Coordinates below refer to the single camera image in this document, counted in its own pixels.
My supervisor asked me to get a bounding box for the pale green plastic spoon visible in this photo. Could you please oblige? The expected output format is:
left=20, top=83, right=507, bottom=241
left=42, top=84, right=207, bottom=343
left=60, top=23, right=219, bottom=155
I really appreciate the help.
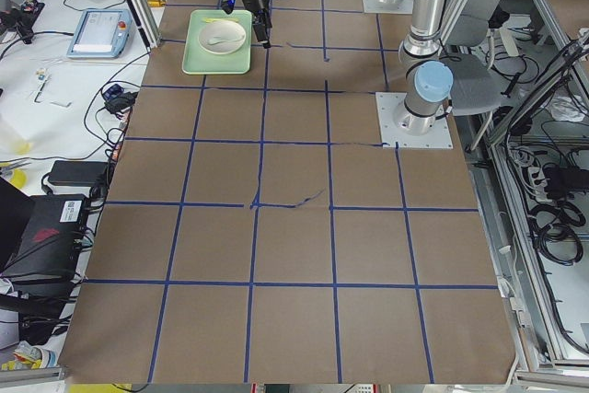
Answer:
left=207, top=34, right=246, bottom=45

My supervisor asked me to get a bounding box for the grey white chair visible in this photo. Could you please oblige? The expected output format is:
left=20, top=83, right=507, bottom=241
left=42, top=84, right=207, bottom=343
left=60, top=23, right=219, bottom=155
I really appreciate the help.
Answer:
left=444, top=0, right=512, bottom=151

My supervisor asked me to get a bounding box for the yellow plastic fork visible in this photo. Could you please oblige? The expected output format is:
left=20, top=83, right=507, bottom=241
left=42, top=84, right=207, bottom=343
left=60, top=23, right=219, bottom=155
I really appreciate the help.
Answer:
left=202, top=17, right=239, bottom=24

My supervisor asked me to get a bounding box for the black power adapter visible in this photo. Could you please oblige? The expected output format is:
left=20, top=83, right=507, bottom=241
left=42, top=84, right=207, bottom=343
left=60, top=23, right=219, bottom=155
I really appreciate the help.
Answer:
left=48, top=160, right=107, bottom=187

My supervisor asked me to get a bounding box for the blue teach pendant near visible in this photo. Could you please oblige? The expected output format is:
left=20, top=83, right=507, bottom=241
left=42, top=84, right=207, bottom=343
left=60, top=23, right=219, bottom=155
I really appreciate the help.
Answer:
left=66, top=8, right=133, bottom=59

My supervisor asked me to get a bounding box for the white round plate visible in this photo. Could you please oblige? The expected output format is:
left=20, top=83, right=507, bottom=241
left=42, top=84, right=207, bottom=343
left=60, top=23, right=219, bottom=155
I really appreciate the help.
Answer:
left=197, top=20, right=247, bottom=55

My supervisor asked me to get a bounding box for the black computer box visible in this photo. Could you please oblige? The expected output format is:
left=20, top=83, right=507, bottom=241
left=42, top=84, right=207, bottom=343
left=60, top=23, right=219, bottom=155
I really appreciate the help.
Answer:
left=1, top=179, right=88, bottom=284

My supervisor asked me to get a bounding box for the light green tray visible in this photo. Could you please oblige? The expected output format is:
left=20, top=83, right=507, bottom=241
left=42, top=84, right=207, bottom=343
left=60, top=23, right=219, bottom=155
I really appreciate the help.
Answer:
left=182, top=9, right=252, bottom=75

